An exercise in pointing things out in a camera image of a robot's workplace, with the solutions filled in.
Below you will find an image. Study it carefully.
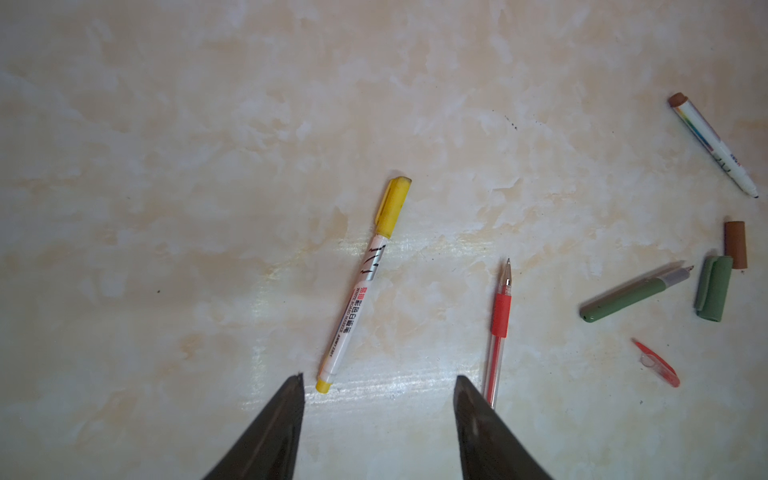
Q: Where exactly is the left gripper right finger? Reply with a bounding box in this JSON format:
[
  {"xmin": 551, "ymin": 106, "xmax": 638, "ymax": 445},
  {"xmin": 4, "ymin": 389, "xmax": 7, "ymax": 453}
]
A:
[{"xmin": 453, "ymin": 375, "xmax": 551, "ymax": 480}]

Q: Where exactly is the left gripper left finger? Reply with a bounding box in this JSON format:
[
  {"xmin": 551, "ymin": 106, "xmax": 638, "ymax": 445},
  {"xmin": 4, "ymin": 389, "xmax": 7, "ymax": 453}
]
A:
[{"xmin": 204, "ymin": 373, "xmax": 305, "ymax": 480}]

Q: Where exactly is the white pen yellow end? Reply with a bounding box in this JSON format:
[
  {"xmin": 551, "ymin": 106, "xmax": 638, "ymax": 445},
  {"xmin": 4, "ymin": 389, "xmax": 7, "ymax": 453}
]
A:
[{"xmin": 315, "ymin": 234, "xmax": 389, "ymax": 394}]

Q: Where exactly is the red gel pen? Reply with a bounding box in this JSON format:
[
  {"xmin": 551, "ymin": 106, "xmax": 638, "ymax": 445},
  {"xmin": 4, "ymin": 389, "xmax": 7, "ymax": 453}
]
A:
[{"xmin": 483, "ymin": 259, "xmax": 512, "ymax": 409}]

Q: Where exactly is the clear red pen cap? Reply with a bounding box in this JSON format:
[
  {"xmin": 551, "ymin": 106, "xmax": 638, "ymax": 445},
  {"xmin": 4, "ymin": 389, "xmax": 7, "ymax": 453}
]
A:
[{"xmin": 631, "ymin": 338, "xmax": 681, "ymax": 388}]

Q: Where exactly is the yellow pen cap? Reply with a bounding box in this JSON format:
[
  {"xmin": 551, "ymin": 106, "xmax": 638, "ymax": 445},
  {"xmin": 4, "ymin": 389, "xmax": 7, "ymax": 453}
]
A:
[{"xmin": 374, "ymin": 176, "xmax": 412, "ymax": 238}]

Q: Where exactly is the green pen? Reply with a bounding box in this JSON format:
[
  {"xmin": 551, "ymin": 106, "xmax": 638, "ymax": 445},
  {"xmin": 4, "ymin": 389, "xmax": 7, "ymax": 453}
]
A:
[{"xmin": 578, "ymin": 263, "xmax": 694, "ymax": 323}]

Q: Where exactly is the green pen cap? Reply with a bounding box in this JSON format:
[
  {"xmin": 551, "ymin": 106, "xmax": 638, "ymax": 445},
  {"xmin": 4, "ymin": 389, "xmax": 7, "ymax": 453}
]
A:
[{"xmin": 694, "ymin": 256, "xmax": 733, "ymax": 322}]

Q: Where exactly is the brown pen cap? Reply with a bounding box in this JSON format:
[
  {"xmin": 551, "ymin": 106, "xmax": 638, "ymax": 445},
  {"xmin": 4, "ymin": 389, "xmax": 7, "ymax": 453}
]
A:
[{"xmin": 724, "ymin": 221, "xmax": 748, "ymax": 270}]

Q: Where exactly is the white pen brown end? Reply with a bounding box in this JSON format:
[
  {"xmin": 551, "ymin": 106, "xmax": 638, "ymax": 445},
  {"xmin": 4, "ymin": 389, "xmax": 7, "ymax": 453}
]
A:
[{"xmin": 667, "ymin": 92, "xmax": 759, "ymax": 198}]

